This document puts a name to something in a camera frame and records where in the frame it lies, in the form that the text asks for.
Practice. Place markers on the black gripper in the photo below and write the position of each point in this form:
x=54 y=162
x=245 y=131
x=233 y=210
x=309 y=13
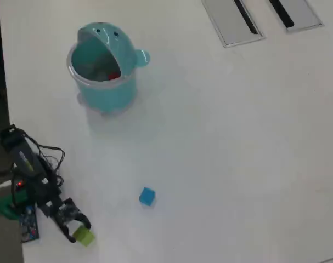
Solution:
x=60 y=215

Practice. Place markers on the green lego block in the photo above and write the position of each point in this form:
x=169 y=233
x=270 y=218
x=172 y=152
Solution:
x=85 y=237

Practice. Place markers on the blue lego block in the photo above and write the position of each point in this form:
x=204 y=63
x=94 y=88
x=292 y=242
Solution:
x=147 y=196

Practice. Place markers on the red lego block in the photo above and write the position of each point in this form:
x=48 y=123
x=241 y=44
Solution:
x=114 y=76

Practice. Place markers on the green arm base clamp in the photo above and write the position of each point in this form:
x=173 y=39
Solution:
x=4 y=206

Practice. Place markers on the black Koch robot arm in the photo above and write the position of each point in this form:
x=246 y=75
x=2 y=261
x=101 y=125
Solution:
x=26 y=161

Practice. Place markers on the teal whale-shaped bin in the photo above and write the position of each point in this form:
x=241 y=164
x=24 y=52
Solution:
x=108 y=93

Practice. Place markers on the blue controller circuit board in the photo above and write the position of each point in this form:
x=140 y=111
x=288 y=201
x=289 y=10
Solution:
x=29 y=224

